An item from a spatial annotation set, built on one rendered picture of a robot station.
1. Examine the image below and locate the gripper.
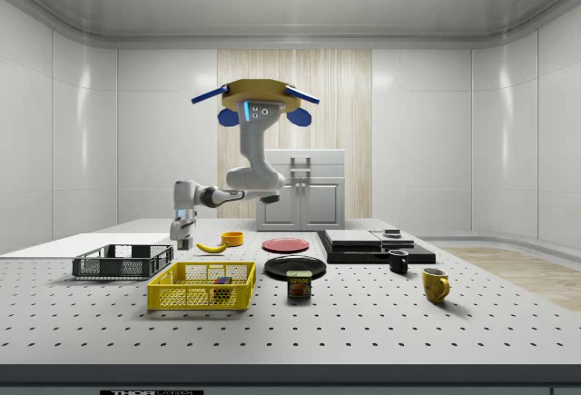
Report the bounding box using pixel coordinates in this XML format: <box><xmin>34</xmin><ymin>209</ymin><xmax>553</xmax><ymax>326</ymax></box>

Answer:
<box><xmin>169</xmin><ymin>216</ymin><xmax>199</xmax><ymax>247</ymax></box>

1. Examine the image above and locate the puzzle cube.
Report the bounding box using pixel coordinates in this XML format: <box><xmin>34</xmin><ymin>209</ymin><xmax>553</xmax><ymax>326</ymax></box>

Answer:
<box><xmin>212</xmin><ymin>277</ymin><xmax>234</xmax><ymax>301</ymax></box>

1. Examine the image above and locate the banana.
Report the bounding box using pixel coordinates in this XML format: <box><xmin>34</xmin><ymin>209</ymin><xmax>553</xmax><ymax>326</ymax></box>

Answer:
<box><xmin>195</xmin><ymin>241</ymin><xmax>231</xmax><ymax>254</ymax></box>

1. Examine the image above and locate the yellow basket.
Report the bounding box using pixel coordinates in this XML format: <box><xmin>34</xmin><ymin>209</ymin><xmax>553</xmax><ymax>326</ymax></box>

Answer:
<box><xmin>146</xmin><ymin>261</ymin><xmax>258</xmax><ymax>311</ymax></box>

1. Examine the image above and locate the dark grey basket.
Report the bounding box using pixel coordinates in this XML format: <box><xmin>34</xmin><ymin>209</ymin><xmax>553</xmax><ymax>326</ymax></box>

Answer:
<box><xmin>72</xmin><ymin>243</ymin><xmax>175</xmax><ymax>281</ymax></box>

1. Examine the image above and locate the red plate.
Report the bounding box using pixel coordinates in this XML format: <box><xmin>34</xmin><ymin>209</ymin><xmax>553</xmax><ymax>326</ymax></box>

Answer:
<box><xmin>261</xmin><ymin>237</ymin><xmax>310</xmax><ymax>253</ymax></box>

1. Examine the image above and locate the black plate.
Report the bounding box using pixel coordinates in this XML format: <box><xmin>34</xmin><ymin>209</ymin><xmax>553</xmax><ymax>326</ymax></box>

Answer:
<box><xmin>263</xmin><ymin>255</ymin><xmax>328</xmax><ymax>280</ymax></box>

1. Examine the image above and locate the flat-sided can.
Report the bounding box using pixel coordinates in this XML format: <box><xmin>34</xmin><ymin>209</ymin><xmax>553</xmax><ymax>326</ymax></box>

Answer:
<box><xmin>286</xmin><ymin>270</ymin><xmax>314</xmax><ymax>300</ymax></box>

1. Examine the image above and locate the white cabinet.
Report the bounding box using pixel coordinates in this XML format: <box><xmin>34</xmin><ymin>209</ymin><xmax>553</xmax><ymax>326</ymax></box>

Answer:
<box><xmin>256</xmin><ymin>148</ymin><xmax>346</xmax><ymax>232</ymax></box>

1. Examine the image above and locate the black stove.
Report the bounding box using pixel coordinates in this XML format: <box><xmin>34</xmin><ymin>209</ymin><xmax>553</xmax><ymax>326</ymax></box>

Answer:
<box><xmin>316</xmin><ymin>227</ymin><xmax>438</xmax><ymax>264</ymax></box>

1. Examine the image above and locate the black mug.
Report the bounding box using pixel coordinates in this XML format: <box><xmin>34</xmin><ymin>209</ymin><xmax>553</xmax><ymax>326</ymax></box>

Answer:
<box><xmin>388</xmin><ymin>249</ymin><xmax>410</xmax><ymax>274</ymax></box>

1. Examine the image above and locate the yellow mug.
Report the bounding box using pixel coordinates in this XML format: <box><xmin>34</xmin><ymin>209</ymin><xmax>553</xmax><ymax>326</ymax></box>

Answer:
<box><xmin>421</xmin><ymin>267</ymin><xmax>451</xmax><ymax>304</ymax></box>

